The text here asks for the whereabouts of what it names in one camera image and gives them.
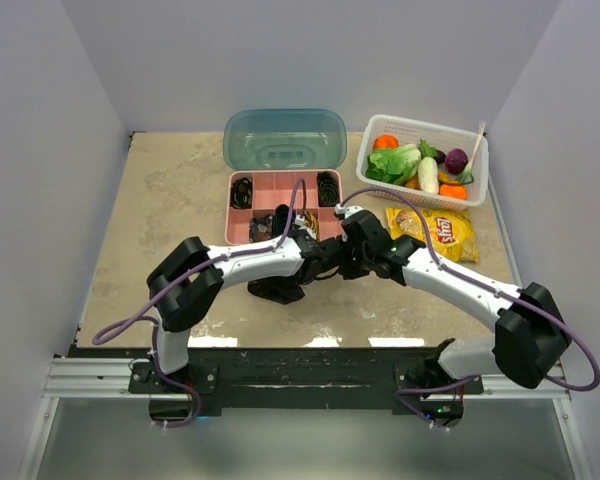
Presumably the maroon blue-flowered tie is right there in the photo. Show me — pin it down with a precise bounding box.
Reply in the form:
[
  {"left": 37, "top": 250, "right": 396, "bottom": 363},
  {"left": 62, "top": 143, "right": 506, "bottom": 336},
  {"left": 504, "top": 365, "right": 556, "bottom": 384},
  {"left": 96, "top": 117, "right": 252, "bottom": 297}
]
[{"left": 247, "top": 277, "right": 305, "bottom": 305}]

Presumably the white plastic basket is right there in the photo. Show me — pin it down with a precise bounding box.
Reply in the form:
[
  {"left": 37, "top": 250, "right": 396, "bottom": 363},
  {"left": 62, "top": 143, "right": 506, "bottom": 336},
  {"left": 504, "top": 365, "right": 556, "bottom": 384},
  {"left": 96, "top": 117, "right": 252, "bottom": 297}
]
[{"left": 356, "top": 114, "right": 489, "bottom": 211}]

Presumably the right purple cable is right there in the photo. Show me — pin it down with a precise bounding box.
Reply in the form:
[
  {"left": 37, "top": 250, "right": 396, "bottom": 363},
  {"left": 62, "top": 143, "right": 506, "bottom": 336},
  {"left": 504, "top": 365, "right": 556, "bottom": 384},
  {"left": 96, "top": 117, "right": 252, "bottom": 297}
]
[{"left": 334, "top": 187, "right": 600, "bottom": 434}]

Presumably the white toy cabbage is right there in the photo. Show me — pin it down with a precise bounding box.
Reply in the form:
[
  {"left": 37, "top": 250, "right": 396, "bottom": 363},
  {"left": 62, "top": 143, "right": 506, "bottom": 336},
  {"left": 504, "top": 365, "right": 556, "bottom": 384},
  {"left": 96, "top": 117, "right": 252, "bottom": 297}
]
[{"left": 417, "top": 157, "right": 439, "bottom": 195}]

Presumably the dark dotted rolled tie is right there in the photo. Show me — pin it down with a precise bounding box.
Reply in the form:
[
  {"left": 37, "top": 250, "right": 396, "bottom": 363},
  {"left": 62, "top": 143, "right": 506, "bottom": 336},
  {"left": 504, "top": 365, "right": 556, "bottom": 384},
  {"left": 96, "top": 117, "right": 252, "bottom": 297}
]
[{"left": 316, "top": 171, "right": 340, "bottom": 207}]

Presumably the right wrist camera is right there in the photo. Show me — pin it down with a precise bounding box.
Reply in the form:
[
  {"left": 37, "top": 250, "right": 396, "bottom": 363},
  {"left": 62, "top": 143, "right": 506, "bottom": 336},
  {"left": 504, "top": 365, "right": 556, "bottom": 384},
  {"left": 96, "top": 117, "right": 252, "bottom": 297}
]
[{"left": 334, "top": 203, "right": 363, "bottom": 220}]

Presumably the purple toy cabbage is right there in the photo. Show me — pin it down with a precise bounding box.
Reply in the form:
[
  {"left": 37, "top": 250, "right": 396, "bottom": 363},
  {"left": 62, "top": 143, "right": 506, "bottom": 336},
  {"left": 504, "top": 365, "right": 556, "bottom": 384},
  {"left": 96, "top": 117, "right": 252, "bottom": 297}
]
[{"left": 444, "top": 148, "right": 469, "bottom": 175}]

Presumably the orange toy pumpkin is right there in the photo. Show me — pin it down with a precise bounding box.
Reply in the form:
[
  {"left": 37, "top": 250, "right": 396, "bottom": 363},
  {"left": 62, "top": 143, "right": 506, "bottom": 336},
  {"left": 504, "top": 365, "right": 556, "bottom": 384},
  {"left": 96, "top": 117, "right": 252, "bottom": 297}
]
[{"left": 373, "top": 134, "right": 400, "bottom": 150}]

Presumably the dark toy eggplant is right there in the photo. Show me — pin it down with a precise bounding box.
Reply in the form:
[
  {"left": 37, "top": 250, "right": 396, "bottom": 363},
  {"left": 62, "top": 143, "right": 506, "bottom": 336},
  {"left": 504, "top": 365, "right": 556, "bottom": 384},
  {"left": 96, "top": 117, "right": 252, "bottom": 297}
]
[{"left": 419, "top": 139, "right": 446, "bottom": 164}]

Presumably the yellow patterned rolled tie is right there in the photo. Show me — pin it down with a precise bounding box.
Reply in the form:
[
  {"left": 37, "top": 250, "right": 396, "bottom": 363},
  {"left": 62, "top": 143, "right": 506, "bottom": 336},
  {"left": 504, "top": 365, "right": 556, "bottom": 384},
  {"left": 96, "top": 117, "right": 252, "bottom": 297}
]
[{"left": 304, "top": 211, "right": 320, "bottom": 240}]

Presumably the pink divided organizer box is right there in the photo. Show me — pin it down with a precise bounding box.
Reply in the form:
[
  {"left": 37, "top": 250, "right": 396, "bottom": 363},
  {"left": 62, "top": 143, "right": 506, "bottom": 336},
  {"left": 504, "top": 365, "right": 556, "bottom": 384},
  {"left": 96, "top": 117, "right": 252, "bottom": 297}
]
[{"left": 225, "top": 169, "right": 343, "bottom": 244}]

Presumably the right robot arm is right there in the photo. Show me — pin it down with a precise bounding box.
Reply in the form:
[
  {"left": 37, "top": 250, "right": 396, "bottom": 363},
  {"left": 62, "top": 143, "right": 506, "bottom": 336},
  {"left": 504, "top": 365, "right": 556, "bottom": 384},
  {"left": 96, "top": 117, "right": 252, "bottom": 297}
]
[{"left": 335, "top": 205, "right": 572, "bottom": 393}]

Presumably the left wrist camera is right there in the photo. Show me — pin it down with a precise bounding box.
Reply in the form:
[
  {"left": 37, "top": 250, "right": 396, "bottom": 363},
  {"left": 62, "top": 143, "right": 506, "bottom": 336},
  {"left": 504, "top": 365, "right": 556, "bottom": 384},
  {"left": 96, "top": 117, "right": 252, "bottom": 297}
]
[{"left": 293, "top": 214, "right": 316, "bottom": 240}]

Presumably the green toy lettuce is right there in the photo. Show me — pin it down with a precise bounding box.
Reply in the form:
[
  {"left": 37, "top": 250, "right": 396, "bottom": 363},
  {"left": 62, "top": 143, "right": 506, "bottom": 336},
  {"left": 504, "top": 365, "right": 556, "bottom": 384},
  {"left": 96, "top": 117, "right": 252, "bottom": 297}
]
[{"left": 365, "top": 144, "right": 422, "bottom": 185}]

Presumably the dark green rolled tie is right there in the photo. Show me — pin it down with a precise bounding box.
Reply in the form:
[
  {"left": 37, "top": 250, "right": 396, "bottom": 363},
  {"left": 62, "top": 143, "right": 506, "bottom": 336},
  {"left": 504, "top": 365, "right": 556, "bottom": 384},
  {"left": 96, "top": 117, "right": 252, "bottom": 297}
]
[{"left": 272, "top": 204, "right": 295, "bottom": 237}]

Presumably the yellow toy vegetable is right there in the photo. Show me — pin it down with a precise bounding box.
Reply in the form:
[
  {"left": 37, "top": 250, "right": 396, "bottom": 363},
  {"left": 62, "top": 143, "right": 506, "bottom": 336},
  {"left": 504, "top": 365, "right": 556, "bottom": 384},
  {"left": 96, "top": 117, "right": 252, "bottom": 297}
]
[{"left": 404, "top": 172, "right": 457, "bottom": 190}]

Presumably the yellow chips bag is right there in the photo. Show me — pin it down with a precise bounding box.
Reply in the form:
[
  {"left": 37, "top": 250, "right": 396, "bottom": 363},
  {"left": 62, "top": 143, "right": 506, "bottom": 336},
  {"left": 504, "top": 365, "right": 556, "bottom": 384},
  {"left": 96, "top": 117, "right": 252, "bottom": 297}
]
[{"left": 385, "top": 207, "right": 480, "bottom": 263}]

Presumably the navy orange floral rolled tie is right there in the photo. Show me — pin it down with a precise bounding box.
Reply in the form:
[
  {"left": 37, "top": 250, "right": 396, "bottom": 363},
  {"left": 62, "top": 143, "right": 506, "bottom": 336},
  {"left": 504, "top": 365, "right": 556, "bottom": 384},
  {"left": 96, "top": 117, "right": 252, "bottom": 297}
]
[{"left": 249, "top": 214, "right": 273, "bottom": 243}]

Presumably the orange toy carrot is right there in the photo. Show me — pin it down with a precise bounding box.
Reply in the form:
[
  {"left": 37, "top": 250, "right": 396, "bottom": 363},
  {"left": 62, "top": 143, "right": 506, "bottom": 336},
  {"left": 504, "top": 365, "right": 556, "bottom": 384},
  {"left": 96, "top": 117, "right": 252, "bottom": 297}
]
[{"left": 439, "top": 184, "right": 468, "bottom": 200}]

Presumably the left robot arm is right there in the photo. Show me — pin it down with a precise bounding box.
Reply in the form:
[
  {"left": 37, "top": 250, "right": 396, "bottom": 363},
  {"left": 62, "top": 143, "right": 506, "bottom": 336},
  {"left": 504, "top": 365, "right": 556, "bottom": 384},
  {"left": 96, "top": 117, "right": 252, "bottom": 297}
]
[{"left": 147, "top": 229, "right": 344, "bottom": 392}]

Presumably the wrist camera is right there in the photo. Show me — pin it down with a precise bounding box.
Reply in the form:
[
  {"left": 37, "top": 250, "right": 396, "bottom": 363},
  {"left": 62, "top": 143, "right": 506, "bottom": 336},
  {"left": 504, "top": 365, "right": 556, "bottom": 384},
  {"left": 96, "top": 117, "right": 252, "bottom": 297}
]
[
  {"left": 293, "top": 214, "right": 316, "bottom": 240},
  {"left": 334, "top": 203, "right": 363, "bottom": 220}
]

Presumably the black gold patterned rolled tie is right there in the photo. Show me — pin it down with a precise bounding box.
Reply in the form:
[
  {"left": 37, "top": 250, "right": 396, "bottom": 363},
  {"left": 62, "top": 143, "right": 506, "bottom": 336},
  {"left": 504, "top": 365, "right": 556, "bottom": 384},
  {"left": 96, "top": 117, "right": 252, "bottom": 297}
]
[{"left": 230, "top": 177, "right": 253, "bottom": 210}]

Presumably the teal translucent plastic lid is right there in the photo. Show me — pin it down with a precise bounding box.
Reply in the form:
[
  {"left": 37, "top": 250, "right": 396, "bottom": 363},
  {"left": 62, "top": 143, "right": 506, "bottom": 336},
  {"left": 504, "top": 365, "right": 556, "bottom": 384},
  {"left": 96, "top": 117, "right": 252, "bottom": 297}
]
[{"left": 223, "top": 108, "right": 347, "bottom": 171}]

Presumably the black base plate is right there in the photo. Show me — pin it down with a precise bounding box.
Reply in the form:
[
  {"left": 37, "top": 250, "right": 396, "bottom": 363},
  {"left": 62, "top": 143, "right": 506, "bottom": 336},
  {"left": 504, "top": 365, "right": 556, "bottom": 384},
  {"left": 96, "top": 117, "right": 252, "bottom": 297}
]
[{"left": 129, "top": 347, "right": 484, "bottom": 425}]

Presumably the toy green onion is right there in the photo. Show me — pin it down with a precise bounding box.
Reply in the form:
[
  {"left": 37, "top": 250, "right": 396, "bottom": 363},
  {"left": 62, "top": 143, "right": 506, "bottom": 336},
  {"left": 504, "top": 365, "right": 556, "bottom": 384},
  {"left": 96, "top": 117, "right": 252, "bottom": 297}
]
[{"left": 457, "top": 120, "right": 486, "bottom": 185}]

